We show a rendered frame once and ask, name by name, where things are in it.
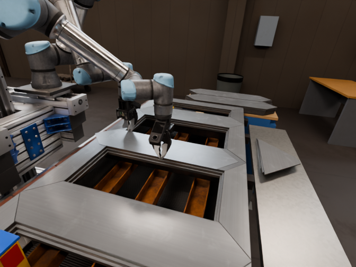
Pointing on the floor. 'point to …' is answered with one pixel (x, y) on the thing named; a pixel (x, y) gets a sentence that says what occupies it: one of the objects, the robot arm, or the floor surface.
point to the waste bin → (229, 82)
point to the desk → (333, 107)
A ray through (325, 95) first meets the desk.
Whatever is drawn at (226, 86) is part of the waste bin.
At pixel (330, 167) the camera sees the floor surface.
